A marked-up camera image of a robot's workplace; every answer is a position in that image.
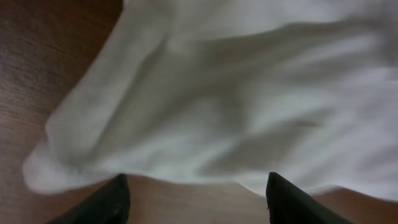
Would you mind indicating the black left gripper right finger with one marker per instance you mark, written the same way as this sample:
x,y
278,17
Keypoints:
x,y
287,204

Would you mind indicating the white t-shirt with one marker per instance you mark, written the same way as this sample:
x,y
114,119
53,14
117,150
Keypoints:
x,y
202,92

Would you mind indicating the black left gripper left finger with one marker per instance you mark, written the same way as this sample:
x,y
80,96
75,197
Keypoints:
x,y
108,205

